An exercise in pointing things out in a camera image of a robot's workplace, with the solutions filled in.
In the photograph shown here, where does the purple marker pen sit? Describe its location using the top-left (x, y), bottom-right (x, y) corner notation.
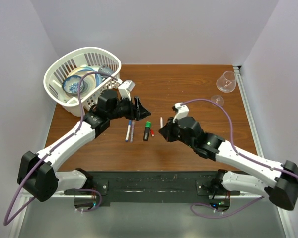
top-left (130, 121), bottom-right (135, 143)

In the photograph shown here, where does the white red pen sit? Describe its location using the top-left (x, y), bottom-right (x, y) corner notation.
top-left (160, 117), bottom-right (163, 129)

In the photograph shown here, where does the black green highlighter pen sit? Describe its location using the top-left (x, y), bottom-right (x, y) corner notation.
top-left (143, 126), bottom-right (150, 141)

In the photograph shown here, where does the blue pen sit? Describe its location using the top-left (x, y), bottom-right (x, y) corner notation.
top-left (125, 120), bottom-right (132, 142)

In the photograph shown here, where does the green highlighter cap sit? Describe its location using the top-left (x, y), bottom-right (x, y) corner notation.
top-left (145, 121), bottom-right (151, 128)

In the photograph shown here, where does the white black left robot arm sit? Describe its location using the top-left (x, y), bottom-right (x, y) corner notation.
top-left (17, 90), bottom-right (151, 202)

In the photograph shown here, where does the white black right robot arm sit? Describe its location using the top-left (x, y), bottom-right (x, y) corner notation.
top-left (159, 117), bottom-right (298, 211)

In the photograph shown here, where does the light blue plate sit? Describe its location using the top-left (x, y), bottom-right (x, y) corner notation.
top-left (84, 65), bottom-right (102, 88)

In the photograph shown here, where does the grey blue mug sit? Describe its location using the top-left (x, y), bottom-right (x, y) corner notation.
top-left (98, 65), bottom-right (114, 78)

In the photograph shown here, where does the beige blue plate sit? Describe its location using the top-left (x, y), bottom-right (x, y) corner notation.
top-left (67, 68), bottom-right (95, 97)

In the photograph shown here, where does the clear wine glass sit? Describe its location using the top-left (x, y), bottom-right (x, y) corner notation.
top-left (211, 71), bottom-right (237, 106)

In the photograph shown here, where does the blue patterned bowl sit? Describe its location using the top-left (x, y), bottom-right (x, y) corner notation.
top-left (62, 75), bottom-right (85, 95)

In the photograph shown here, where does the white dish rack basket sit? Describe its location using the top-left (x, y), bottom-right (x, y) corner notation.
top-left (43, 47), bottom-right (122, 117)

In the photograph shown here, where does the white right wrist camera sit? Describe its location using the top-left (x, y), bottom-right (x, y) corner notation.
top-left (172, 103), bottom-right (189, 123)

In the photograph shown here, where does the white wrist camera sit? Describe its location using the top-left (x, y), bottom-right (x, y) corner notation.
top-left (172, 103), bottom-right (189, 123)
top-left (118, 80), bottom-right (135, 100)

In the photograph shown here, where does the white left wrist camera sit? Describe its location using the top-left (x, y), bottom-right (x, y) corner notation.
top-left (118, 80), bottom-right (135, 100)

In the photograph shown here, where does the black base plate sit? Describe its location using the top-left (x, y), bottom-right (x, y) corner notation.
top-left (64, 170), bottom-right (241, 208)

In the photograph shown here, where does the aluminium frame rail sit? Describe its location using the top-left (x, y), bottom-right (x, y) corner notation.
top-left (233, 65), bottom-right (264, 157)

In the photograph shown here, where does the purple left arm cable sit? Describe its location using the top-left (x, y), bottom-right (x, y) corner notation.
top-left (2, 72), bottom-right (124, 226)

